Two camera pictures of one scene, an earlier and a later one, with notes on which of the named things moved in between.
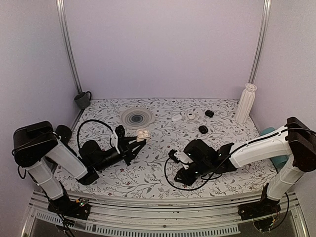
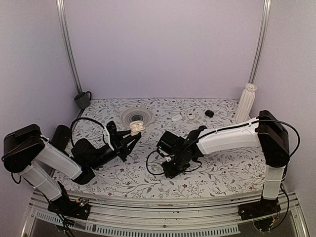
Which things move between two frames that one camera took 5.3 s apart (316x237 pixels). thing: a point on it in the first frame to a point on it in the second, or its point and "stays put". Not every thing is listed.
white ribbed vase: (245, 103) stays put
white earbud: (177, 117) stays put
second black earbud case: (209, 113) stays put
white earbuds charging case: (142, 134) to (137, 127)
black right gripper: (187, 180) to (171, 173)
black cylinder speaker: (64, 132) stays put
